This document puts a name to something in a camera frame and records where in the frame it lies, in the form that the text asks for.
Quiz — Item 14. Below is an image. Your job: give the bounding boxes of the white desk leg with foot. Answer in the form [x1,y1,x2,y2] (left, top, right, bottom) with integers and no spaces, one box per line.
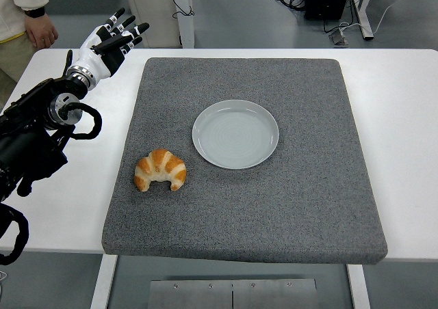
[351,0,374,42]

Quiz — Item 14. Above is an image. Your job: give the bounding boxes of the white table leg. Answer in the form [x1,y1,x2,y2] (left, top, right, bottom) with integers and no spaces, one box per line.
[90,254,118,309]
[346,263,372,309]

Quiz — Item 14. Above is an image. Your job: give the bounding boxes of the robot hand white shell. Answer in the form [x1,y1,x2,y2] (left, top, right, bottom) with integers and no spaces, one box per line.
[69,8,151,83]

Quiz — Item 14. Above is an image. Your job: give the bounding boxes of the black equipment box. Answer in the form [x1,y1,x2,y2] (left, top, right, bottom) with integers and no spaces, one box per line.
[303,0,353,21]

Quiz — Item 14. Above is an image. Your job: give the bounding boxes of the grey felt mat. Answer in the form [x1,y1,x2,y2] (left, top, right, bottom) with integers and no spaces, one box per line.
[101,57,389,265]

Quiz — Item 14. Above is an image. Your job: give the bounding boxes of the long white cable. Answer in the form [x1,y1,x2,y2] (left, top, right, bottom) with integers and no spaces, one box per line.
[372,0,422,36]

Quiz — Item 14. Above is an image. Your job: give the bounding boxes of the black cable on post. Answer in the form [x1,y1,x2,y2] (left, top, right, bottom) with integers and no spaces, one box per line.
[172,0,196,19]

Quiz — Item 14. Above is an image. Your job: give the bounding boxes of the round pale grey plate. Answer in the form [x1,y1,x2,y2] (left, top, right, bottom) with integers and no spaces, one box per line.
[191,98,280,170]

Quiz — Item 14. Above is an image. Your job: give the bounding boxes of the small grey metal pedal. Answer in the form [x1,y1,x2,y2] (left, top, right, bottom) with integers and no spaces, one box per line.
[328,27,349,46]

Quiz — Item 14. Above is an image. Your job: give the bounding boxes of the person's hand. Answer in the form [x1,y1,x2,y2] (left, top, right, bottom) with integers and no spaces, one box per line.
[24,14,60,49]

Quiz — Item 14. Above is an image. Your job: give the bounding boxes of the beige cabinet panel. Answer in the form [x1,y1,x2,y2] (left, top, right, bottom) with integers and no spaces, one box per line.
[122,0,182,49]

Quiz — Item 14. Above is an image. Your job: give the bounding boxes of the white upright post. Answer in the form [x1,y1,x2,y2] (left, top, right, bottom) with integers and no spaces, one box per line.
[172,0,195,49]

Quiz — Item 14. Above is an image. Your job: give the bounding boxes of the golden brown croissant bread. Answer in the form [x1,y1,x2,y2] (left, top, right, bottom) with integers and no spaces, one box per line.
[133,148,188,192]

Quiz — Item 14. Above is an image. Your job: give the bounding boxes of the person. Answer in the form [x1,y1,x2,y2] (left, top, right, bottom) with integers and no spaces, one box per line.
[0,0,60,111]

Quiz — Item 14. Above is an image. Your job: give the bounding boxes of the black wrist watch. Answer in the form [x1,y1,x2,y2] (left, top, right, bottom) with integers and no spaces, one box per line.
[23,7,47,19]

